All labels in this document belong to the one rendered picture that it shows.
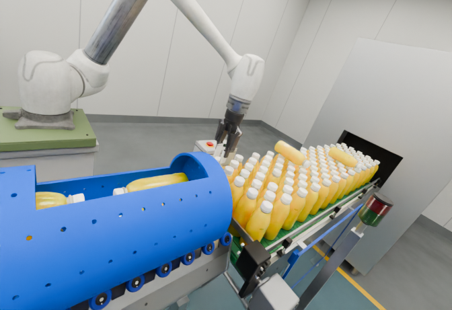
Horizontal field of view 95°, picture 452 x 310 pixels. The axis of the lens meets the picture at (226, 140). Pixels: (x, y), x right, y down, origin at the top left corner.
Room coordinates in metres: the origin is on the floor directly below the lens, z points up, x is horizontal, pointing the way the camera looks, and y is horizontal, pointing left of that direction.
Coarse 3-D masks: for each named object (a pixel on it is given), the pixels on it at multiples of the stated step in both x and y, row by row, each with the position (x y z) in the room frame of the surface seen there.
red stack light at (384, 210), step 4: (372, 196) 0.64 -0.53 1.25; (368, 200) 0.64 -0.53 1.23; (372, 200) 0.63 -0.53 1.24; (376, 200) 0.62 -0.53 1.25; (368, 204) 0.63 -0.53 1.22; (372, 204) 0.62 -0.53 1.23; (376, 204) 0.61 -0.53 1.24; (380, 204) 0.61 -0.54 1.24; (384, 204) 0.61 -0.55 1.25; (372, 208) 0.62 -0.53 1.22; (376, 208) 0.61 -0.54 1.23; (380, 208) 0.61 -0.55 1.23; (384, 208) 0.60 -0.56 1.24; (388, 208) 0.60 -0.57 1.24; (376, 212) 0.61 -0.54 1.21; (380, 212) 0.60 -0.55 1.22; (384, 212) 0.60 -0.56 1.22
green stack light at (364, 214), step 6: (360, 210) 0.65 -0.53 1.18; (366, 210) 0.63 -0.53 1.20; (360, 216) 0.63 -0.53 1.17; (366, 216) 0.62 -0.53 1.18; (372, 216) 0.61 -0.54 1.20; (378, 216) 0.60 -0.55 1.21; (384, 216) 0.61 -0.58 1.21; (366, 222) 0.61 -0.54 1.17; (372, 222) 0.60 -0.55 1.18; (378, 222) 0.60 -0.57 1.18
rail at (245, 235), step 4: (232, 216) 0.63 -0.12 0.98; (232, 220) 0.62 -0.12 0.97; (236, 220) 0.62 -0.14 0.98; (232, 224) 0.62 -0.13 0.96; (236, 224) 0.61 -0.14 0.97; (236, 228) 0.60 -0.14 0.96; (240, 228) 0.59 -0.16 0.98; (240, 232) 0.59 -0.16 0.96; (244, 232) 0.58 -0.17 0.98; (244, 236) 0.57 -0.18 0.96; (248, 236) 0.56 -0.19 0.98; (244, 240) 0.57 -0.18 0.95; (248, 240) 0.56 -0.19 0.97; (252, 240) 0.55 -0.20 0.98
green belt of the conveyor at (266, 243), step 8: (352, 192) 1.39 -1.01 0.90; (360, 192) 1.43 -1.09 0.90; (336, 200) 1.18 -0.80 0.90; (320, 208) 1.03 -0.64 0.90; (328, 208) 1.06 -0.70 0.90; (312, 216) 0.93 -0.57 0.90; (296, 224) 0.82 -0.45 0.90; (312, 224) 0.86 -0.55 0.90; (280, 232) 0.73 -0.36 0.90; (288, 232) 0.75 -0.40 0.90; (232, 240) 0.60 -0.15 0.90; (264, 240) 0.66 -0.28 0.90; (272, 240) 0.67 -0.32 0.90; (232, 248) 0.57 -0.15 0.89; (240, 248) 0.58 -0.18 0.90; (232, 256) 0.55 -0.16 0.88; (240, 272) 0.51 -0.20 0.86
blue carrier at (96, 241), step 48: (0, 192) 0.22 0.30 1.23; (96, 192) 0.45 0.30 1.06; (144, 192) 0.34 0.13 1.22; (192, 192) 0.41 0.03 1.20; (0, 240) 0.18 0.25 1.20; (48, 240) 0.21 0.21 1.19; (96, 240) 0.24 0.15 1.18; (144, 240) 0.29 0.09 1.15; (192, 240) 0.37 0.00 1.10; (0, 288) 0.15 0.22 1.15; (48, 288) 0.18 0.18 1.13; (96, 288) 0.22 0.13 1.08
